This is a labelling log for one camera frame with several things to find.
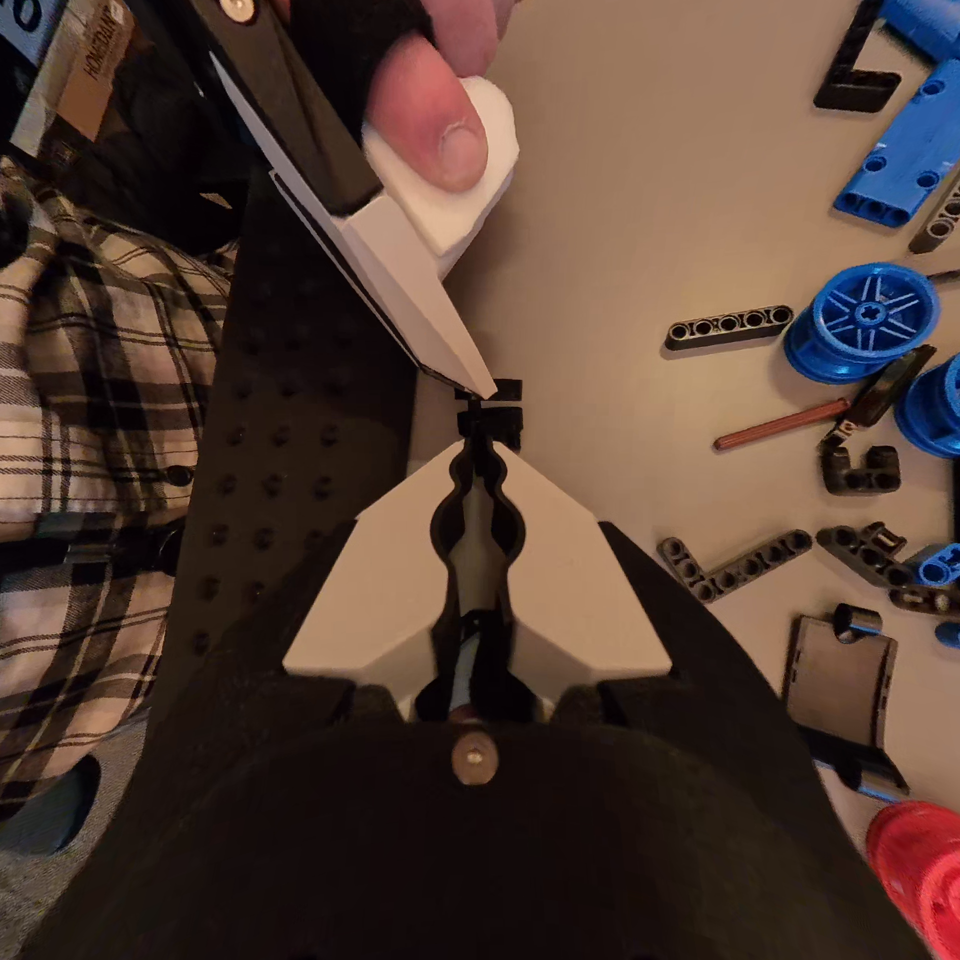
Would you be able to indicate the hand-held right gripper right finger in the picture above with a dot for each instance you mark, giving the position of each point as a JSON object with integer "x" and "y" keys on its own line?
{"x": 585, "y": 600}

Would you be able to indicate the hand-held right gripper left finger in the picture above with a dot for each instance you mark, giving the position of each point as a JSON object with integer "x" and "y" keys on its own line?
{"x": 375, "y": 600}

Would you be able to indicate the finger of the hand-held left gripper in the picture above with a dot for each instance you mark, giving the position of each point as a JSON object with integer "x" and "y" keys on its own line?
{"x": 412, "y": 277}
{"x": 300, "y": 191}

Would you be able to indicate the black connector assembly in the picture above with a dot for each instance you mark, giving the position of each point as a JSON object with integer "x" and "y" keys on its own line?
{"x": 495, "y": 424}

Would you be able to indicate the grey desk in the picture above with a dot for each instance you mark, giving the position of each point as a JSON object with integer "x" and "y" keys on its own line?
{"x": 637, "y": 225}

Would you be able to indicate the person's left hand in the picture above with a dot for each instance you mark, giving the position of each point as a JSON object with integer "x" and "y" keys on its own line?
{"x": 427, "y": 112}

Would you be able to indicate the black L-shaped beam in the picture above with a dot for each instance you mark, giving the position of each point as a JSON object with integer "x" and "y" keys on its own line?
{"x": 735, "y": 570}

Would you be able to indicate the black flat clip panel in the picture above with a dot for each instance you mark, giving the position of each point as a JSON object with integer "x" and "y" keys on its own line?
{"x": 832, "y": 690}

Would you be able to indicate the black double connector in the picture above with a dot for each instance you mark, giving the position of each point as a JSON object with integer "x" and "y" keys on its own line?
{"x": 862, "y": 555}

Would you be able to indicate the black U-shaped connector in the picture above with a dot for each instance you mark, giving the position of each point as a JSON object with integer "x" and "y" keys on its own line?
{"x": 836, "y": 472}

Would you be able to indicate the black five-hole beam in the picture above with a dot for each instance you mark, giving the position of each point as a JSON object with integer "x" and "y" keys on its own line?
{"x": 727, "y": 328}

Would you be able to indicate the short black straight beam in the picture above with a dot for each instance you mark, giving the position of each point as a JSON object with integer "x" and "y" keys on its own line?
{"x": 926, "y": 598}

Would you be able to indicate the small blue connector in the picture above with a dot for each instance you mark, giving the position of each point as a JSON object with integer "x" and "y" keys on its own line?
{"x": 937, "y": 564}

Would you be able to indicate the blue L-shaped beam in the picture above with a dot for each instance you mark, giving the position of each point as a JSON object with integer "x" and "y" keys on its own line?
{"x": 949, "y": 634}

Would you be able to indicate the black thin liftarm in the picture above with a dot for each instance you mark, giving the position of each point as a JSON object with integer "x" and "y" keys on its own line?
{"x": 885, "y": 390}

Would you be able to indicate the blue wheel rim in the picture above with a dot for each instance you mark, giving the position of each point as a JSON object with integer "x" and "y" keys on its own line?
{"x": 862, "y": 322}
{"x": 934, "y": 409}

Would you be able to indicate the red wheel rim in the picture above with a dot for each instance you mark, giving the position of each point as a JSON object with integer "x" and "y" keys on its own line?
{"x": 922, "y": 870}

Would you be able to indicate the short black L beam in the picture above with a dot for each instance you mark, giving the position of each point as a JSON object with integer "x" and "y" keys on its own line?
{"x": 855, "y": 90}

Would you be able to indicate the dark grey flat strip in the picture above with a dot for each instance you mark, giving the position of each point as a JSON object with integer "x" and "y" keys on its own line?
{"x": 945, "y": 275}

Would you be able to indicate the blue rectangular panel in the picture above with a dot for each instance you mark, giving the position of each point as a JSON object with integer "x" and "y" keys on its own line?
{"x": 907, "y": 150}

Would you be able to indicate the dark grey nine-hole beam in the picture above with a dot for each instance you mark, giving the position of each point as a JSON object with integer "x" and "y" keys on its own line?
{"x": 937, "y": 221}

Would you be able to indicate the blue curved panel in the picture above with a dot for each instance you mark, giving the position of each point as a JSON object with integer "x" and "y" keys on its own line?
{"x": 922, "y": 26}

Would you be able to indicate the black studded base plate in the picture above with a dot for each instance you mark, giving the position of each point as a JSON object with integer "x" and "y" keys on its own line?
{"x": 300, "y": 450}

